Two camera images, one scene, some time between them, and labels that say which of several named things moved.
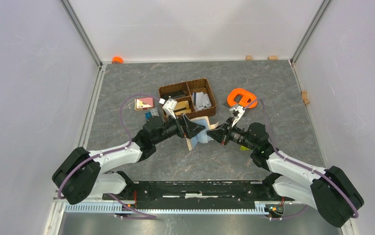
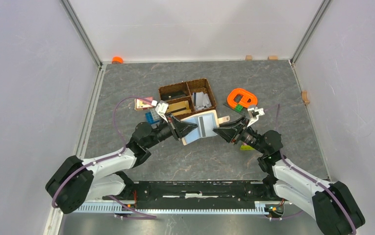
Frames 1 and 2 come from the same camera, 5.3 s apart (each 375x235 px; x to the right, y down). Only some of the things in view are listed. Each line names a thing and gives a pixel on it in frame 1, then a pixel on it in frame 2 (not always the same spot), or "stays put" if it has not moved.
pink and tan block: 143,104 stays put
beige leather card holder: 209,127 -> 218,121
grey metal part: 201,101 stays put
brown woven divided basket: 194,98 stays put
